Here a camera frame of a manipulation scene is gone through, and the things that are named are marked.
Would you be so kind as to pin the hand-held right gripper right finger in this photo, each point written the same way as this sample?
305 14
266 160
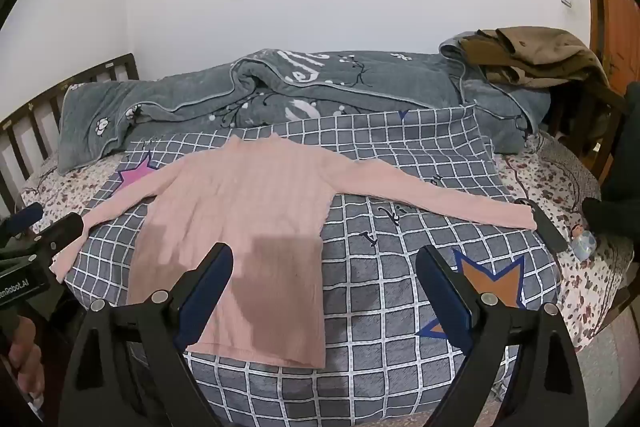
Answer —
445 299

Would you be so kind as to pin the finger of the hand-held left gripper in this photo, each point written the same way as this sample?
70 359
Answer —
22 217
62 232

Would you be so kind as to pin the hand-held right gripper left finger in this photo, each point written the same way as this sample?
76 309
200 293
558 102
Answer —
202 302

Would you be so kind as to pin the pink knit sweater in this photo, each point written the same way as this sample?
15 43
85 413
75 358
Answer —
240 207

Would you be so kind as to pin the person's left hand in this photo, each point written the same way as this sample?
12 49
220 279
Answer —
25 352

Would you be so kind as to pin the grey checked star quilt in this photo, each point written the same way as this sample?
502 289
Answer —
400 317

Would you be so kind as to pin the dark wooden headboard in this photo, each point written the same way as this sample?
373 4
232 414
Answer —
30 117

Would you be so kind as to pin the black phone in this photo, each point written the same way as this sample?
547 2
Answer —
548 227

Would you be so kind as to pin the floral bed sheet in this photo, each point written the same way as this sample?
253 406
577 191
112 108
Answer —
540 187

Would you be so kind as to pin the grey-green floral blanket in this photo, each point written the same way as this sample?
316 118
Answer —
200 92

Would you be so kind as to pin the dark wooden chair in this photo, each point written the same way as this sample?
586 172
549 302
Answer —
585 117

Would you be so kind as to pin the brown jacket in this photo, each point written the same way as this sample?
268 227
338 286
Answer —
540 52

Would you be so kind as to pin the orange wooden door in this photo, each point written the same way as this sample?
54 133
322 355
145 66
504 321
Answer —
612 7

